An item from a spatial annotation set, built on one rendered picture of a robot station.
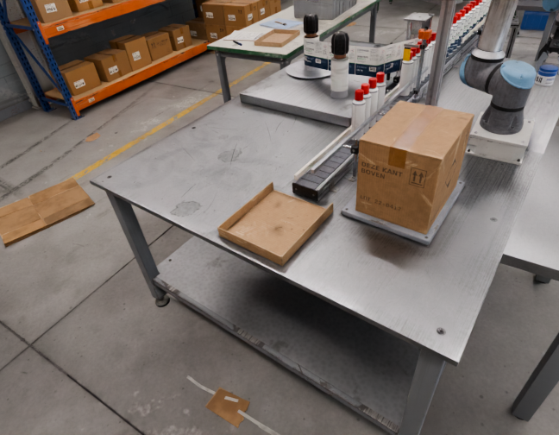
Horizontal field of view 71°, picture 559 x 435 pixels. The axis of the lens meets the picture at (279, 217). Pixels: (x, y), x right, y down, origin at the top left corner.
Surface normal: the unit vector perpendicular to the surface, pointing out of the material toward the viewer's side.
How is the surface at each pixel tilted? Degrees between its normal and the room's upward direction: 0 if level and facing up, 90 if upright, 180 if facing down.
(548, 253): 0
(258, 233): 0
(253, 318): 1
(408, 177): 90
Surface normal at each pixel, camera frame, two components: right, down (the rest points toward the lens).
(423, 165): -0.58, 0.56
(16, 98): 0.84, 0.29
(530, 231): -0.08, -0.76
